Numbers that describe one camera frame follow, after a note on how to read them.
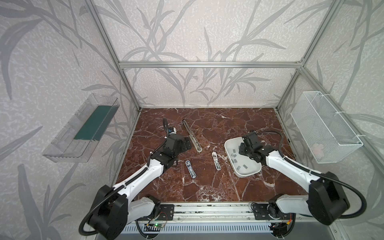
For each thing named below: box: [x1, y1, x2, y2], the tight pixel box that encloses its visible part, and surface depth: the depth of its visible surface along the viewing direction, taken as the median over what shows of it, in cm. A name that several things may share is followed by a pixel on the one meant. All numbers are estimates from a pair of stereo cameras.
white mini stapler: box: [211, 151, 222, 171], surface depth 93 cm
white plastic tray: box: [224, 137, 262, 178], surface depth 91 cm
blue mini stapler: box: [185, 160, 197, 179], surface depth 88 cm
